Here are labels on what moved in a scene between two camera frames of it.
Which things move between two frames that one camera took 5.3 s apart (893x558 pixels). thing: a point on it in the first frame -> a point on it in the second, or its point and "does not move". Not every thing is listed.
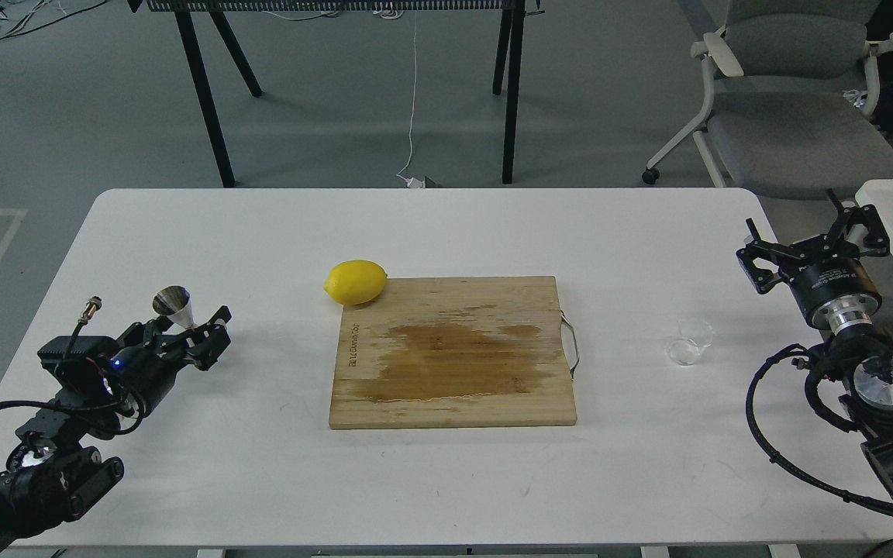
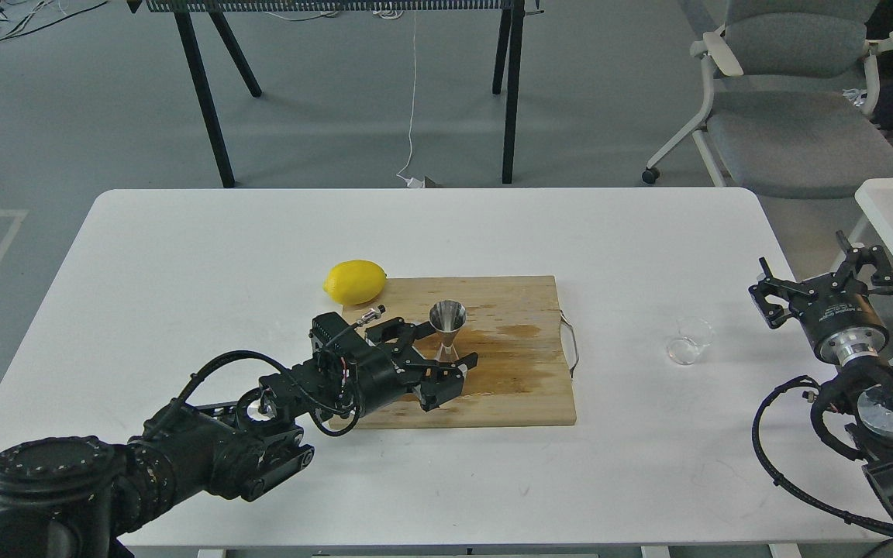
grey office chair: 791,92 does not move
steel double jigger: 174,302 -> 447,317
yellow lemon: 356,282 does not move
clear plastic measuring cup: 697,335 does not move
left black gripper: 151,360 -> 384,373
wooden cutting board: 453,352 does not move
